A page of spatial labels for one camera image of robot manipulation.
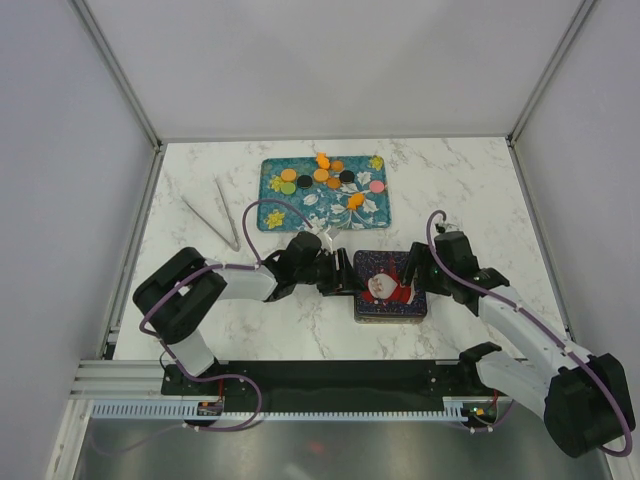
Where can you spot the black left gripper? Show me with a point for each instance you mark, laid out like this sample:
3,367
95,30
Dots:
336,285

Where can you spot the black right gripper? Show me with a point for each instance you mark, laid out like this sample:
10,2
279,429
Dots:
420,256

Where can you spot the gold tin lid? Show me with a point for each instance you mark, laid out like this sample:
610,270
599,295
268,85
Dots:
381,271

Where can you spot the dark cookie tin box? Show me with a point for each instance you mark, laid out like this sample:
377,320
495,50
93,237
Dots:
388,317

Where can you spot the metal tongs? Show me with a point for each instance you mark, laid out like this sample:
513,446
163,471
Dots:
212,210

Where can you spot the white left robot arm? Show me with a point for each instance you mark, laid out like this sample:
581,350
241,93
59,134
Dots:
177,297

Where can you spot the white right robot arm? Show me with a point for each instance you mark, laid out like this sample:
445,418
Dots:
582,399

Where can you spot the orange fish cookie centre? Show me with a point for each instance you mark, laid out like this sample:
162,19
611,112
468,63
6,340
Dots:
355,201

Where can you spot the orange fish cookie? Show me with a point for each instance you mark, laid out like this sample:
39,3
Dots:
355,201
323,161

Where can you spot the teal floral tray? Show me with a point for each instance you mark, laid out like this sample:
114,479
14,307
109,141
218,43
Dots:
319,205

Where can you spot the pink round cookie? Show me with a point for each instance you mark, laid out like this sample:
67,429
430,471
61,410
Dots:
377,187

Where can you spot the orange round cookie lower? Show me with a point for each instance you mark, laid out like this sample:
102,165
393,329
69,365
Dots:
333,183

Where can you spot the orange round cookie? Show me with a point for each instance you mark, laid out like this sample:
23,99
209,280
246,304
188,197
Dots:
320,175
337,166
333,183
288,175

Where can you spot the black round cookie right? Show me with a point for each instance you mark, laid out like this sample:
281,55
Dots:
346,176

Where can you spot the black round cookie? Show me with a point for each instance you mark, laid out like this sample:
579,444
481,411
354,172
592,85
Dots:
346,176
304,182

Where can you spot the orange round cookie centre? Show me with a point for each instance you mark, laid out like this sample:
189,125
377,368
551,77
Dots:
320,175

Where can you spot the black round cookie left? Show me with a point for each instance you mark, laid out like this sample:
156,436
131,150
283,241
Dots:
304,182

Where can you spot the green round cookie tray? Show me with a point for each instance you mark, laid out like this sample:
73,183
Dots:
288,188

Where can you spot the orange round cookie top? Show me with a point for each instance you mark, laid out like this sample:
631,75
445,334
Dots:
337,166

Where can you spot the orange round cookie left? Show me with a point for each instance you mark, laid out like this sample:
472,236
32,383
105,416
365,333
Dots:
288,175

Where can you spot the orange fish cookie top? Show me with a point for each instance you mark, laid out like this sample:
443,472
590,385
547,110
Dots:
323,161

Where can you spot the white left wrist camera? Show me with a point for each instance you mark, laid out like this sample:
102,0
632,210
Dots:
327,236

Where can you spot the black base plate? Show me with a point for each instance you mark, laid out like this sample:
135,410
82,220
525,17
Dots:
355,383

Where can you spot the white slotted cable duct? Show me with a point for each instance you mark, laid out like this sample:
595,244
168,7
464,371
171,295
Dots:
193,410

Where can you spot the aluminium frame rail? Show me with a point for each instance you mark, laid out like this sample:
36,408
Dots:
117,379

